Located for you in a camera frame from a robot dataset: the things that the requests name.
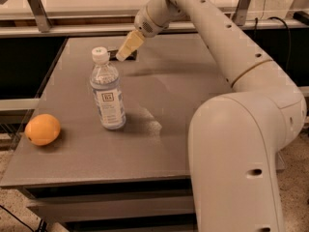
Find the black cable on floor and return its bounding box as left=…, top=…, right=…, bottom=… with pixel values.
left=0, top=204, right=49, bottom=232

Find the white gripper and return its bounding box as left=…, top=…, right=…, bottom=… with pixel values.
left=116, top=6, right=169, bottom=62

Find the left metal bracket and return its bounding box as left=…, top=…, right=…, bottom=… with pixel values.
left=27, top=0, right=51, bottom=33

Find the dark chocolate rxbar wrapper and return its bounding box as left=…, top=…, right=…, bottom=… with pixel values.
left=108, top=49, right=137, bottom=62

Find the right metal bracket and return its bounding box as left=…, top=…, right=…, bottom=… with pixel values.
left=232, top=0, right=251, bottom=26

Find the grey drawer cabinet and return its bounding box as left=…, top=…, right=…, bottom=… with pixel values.
left=27, top=179, right=197, bottom=232

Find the metal bracket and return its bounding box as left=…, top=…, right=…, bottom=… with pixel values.
left=232, top=0, right=251, bottom=26
left=27, top=0, right=51, bottom=33

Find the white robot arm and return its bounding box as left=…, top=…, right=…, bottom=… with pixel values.
left=117, top=0, right=306, bottom=232

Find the orange fruit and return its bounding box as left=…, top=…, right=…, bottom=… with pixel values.
left=24, top=114, right=61, bottom=146

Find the clear plastic water bottle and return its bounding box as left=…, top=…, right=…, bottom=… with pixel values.
left=90, top=46, right=126, bottom=131

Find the black cable on right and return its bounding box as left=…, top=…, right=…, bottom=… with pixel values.
left=254, top=15, right=293, bottom=73

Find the metal rail behind table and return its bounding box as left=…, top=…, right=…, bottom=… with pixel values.
left=0, top=10, right=308, bottom=38

